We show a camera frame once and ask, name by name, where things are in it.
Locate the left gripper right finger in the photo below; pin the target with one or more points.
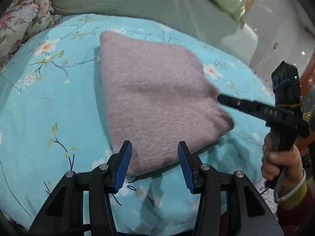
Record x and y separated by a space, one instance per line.
229 203

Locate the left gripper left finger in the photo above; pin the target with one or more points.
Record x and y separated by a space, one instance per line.
80 201

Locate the mauve knit sweater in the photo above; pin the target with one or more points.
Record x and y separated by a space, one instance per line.
156 95

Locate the person's right hand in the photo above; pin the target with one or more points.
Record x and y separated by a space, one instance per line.
273 160

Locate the red sleeve yellow cuff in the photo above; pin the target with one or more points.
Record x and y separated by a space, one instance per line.
296 206

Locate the blue floral bed sheet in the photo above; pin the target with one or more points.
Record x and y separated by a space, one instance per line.
52 116

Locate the green striped pillow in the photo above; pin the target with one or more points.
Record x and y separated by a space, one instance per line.
204 20

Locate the floral ruffled pillow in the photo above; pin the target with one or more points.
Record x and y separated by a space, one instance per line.
21 20

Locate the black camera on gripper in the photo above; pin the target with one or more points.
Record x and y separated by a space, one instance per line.
285 84

